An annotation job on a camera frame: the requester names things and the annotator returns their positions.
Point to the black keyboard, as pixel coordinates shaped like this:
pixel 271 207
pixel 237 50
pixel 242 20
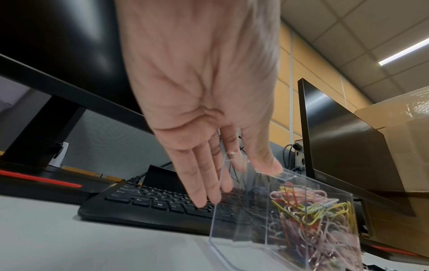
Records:
pixel 134 206

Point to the clear plastic divided box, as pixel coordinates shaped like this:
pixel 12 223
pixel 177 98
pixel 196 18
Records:
pixel 241 227

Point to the heap of sorted paper clips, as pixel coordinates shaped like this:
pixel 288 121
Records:
pixel 315 219

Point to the grey mini computer case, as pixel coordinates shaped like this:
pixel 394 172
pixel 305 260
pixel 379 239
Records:
pixel 300 157

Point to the black monitor stand red stripe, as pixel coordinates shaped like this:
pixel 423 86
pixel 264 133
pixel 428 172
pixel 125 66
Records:
pixel 40 137
pixel 363 219

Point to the black docking station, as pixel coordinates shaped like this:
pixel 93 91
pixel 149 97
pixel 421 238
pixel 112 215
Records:
pixel 161 178

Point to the ceiling strip light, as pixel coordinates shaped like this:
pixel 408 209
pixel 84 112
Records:
pixel 402 54

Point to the grey desk partition panel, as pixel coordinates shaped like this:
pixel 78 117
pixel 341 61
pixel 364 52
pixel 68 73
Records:
pixel 117 150

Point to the brown cardboard box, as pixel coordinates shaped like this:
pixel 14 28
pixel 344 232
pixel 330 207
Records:
pixel 409 148

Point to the black computer monitor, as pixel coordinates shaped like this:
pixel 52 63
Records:
pixel 50 34
pixel 348 158

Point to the black usb plug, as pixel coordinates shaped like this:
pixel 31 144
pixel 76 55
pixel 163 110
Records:
pixel 135 180

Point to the person's left hand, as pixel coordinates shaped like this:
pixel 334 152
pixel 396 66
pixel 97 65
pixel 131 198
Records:
pixel 201 79

